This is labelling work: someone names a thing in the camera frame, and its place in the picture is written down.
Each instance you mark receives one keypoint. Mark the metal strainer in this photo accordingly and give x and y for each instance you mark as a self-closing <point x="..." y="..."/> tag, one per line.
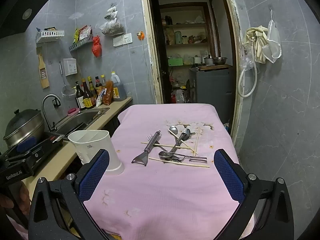
<point x="68" y="91"/>

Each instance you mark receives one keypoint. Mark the brown bottle with yellow cap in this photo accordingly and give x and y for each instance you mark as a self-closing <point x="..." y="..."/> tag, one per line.
<point x="92" y="90"/>

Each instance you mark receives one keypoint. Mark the yellow snack packet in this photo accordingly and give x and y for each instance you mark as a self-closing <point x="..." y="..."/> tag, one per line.
<point x="75" y="36"/>

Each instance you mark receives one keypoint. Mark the clear bag of dried goods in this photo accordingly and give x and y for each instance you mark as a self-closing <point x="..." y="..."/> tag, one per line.
<point x="112" y="27"/>

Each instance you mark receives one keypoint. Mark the pink sponge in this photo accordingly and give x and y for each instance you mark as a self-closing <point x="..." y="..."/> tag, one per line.
<point x="73" y="111"/>

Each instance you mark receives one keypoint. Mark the orange snack bag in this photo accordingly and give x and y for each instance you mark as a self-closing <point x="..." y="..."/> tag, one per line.
<point x="108" y="93"/>

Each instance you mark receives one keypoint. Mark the steel pot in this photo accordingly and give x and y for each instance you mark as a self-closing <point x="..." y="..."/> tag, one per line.
<point x="208" y="60"/>

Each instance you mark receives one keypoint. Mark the metal fork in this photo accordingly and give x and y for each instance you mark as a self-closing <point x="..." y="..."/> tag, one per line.
<point x="149" y="137"/>

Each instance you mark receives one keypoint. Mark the dark bottle with red label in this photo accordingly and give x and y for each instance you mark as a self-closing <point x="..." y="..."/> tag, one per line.
<point x="98" y="85"/>

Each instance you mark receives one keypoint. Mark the metal spoon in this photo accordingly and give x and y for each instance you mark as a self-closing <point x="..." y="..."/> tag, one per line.
<point x="173" y="129"/>
<point x="186" y="132"/>
<point x="163" y="154"/>

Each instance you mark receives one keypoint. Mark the small clear plastic bag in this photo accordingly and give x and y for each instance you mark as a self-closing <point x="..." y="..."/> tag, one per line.
<point x="111" y="12"/>

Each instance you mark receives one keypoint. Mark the green box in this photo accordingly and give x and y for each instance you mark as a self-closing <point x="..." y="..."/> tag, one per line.
<point x="175" y="62"/>

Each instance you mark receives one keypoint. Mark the white seasoning packet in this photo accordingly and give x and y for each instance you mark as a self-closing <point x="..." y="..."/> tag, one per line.
<point x="99" y="100"/>

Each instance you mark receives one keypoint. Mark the steel wok with lid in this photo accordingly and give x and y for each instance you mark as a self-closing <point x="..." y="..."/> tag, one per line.
<point x="22" y="127"/>

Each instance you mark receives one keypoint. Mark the green canister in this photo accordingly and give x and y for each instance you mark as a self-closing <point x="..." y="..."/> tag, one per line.
<point x="178" y="37"/>

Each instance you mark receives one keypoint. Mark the dark sauce bottle with pump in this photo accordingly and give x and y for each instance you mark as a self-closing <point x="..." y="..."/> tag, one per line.
<point x="80" y="97"/>

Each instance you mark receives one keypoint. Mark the red seasoning packets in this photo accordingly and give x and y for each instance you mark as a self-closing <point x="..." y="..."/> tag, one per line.
<point x="85" y="33"/>

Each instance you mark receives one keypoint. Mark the white plastic utensil cup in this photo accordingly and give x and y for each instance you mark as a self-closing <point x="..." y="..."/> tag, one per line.
<point x="92" y="146"/>

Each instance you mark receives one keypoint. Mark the wooden grater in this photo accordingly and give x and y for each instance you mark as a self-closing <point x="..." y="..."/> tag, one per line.
<point x="43" y="72"/>

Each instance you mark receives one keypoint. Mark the dark sauce bottle yellow label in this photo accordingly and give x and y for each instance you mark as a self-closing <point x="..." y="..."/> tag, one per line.
<point x="87" y="97"/>

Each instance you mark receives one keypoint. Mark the wooden door frame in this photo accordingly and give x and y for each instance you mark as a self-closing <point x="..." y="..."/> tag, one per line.
<point x="151" y="55"/>

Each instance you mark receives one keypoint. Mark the black wall socket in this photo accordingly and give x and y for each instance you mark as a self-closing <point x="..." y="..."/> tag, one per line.
<point x="56" y="102"/>

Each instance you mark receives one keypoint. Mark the crumpled clear plastic bag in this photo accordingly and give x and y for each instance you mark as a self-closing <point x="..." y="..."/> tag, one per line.
<point x="246" y="60"/>

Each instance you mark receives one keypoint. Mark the red plastic bag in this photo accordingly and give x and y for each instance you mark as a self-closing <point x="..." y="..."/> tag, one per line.
<point x="97" y="47"/>

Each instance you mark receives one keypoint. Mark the black stove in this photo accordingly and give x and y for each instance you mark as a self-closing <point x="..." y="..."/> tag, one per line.
<point x="47" y="150"/>

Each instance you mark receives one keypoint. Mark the orange plug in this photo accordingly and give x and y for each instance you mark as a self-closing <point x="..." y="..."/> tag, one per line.
<point x="140" y="35"/>

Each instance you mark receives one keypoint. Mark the pink cloth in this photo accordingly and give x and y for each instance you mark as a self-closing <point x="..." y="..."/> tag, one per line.
<point x="162" y="192"/>

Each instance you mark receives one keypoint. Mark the metal faucet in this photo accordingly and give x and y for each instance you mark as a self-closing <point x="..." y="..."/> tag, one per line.
<point x="45" y="105"/>

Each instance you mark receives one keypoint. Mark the steel bowl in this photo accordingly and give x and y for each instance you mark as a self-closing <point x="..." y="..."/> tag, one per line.
<point x="220" y="60"/>

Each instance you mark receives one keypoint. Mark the black range hood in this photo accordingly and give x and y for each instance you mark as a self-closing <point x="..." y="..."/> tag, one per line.
<point x="20" y="7"/>

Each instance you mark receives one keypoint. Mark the grey cabinet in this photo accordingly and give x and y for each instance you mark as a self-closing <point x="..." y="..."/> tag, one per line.
<point x="212" y="92"/>

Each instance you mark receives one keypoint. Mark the grey wall rack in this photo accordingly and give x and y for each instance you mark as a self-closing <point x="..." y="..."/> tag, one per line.
<point x="80" y="44"/>

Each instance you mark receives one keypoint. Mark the steel sink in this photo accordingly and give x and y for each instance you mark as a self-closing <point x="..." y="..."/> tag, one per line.
<point x="80" y="120"/>

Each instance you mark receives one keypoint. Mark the white wall box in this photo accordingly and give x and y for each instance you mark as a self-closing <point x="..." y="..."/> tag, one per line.
<point x="70" y="67"/>

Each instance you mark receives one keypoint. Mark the white wall basket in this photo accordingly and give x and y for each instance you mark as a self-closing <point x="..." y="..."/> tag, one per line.
<point x="50" y="36"/>

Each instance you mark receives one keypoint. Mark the wooden shelf unit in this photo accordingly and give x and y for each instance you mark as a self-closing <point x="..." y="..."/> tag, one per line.
<point x="185" y="25"/>

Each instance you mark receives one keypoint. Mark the person's left hand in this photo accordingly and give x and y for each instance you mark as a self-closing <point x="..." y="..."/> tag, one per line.
<point x="23" y="197"/>

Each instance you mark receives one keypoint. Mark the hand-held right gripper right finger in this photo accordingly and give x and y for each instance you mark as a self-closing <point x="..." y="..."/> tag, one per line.
<point x="228" y="177"/>

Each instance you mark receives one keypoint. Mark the beige kitchen counter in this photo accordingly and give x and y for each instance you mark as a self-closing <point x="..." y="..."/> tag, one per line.
<point x="107" y="116"/>

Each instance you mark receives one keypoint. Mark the clear bottle with yellow cap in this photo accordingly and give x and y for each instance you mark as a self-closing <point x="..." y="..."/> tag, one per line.
<point x="103" y="80"/>

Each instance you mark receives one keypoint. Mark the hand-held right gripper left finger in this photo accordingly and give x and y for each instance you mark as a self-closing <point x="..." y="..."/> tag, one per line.
<point x="95" y="177"/>

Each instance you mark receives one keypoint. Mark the white wall socket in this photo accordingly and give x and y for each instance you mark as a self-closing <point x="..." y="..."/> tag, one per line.
<point x="122" y="40"/>

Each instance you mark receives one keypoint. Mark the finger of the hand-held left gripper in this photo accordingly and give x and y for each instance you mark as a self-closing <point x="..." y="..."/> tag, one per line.
<point x="27" y="143"/>
<point x="22" y="161"/>

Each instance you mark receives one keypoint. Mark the wooden cutting board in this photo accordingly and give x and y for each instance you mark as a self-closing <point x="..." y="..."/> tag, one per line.
<point x="212" y="67"/>

